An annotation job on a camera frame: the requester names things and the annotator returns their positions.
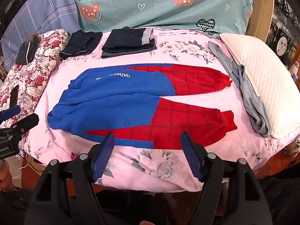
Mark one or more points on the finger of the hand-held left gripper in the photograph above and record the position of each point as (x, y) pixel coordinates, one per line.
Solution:
(9, 113)
(28, 121)

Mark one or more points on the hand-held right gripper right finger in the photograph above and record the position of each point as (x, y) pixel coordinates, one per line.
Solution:
(191, 155)

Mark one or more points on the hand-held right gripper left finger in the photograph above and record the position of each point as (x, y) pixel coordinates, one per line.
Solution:
(104, 155)

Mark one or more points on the blue sweater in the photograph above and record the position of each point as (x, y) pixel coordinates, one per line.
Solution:
(112, 103)

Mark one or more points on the light grey pants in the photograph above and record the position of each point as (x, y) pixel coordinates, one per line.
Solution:
(248, 89)

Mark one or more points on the folded dark pants with piping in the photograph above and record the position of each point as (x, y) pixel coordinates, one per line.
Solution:
(79, 43)

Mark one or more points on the folded dark pants grey cuff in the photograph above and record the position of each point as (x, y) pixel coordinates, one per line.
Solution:
(126, 39)

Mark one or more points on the person's left hand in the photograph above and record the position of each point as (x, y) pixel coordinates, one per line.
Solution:
(4, 173)

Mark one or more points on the pink floral bed sheet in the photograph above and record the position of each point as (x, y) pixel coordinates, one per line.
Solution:
(164, 166)

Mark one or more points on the red rose floral quilt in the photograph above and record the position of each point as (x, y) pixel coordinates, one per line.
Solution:
(35, 75)

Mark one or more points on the grey rolled garment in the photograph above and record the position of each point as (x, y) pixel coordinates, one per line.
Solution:
(27, 51)

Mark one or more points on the folded grey garment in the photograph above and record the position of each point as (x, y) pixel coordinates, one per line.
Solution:
(131, 52)

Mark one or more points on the blue plaid pillow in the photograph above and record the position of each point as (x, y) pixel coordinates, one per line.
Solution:
(46, 11)

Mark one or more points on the white quilted pillow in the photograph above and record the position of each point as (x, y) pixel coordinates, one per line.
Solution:
(269, 79)

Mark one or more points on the teal printed blanket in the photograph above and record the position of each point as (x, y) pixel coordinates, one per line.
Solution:
(152, 4)

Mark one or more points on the wooden headboard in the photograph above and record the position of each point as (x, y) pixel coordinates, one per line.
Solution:
(261, 11)

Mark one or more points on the black ornate metal frame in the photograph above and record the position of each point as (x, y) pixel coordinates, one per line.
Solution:
(284, 21)

